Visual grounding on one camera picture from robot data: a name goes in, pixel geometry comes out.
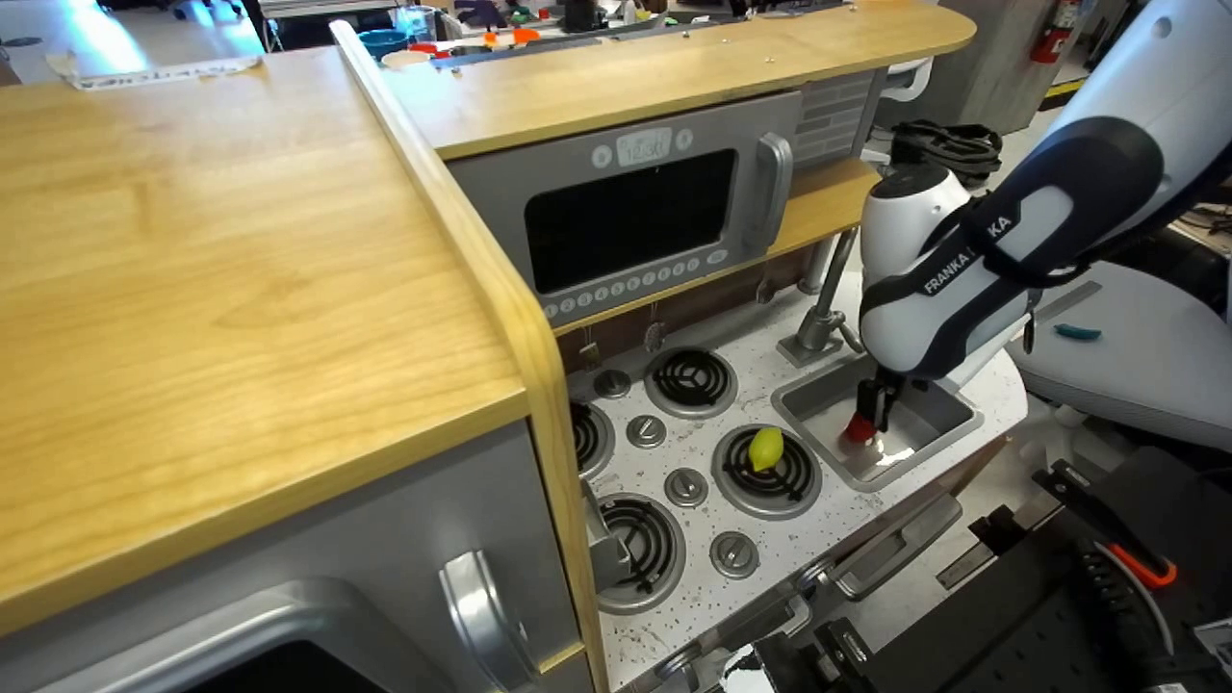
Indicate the wooden toy kitchen cabinet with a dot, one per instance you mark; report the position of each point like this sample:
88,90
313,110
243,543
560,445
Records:
236,300

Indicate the black spiral stove burner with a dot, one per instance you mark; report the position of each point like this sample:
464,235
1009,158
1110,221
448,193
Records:
591,436
784,491
692,383
654,558

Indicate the black perforated board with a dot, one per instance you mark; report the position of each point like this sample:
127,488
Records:
1062,611

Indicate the orange black left clamp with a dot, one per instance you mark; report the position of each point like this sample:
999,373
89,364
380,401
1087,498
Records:
1068,488

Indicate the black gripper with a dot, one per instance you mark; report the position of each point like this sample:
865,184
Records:
878,393

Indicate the yellow green toy lemon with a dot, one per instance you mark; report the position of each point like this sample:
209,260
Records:
769,450

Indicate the red plush toy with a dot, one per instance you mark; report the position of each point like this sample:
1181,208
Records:
859,433

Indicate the grey toy oven door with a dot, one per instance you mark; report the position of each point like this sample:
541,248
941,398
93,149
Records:
438,578

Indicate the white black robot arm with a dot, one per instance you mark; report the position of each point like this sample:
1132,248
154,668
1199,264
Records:
946,274

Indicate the white speckled toy stove countertop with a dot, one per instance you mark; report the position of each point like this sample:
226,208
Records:
737,564

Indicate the grey toy faucet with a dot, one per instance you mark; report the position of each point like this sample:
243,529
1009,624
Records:
825,327

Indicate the grey toy microwave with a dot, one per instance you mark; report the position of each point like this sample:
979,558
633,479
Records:
620,215

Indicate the grey toy sink basin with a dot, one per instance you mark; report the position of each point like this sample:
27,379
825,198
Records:
923,423

